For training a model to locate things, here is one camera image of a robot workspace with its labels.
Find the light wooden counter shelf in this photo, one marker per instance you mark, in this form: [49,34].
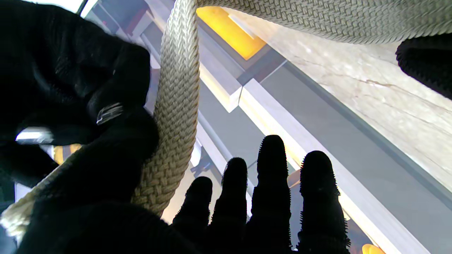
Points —
[317,158]

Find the beige woven belt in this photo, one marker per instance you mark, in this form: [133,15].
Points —
[176,106]

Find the large brown ribbed planter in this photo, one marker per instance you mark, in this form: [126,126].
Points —
[293,178]

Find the orange fruit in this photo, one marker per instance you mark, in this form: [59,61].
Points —
[372,249]

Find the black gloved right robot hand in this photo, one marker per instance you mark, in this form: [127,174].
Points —
[53,70]

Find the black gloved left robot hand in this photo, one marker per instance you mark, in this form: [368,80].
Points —
[265,211]

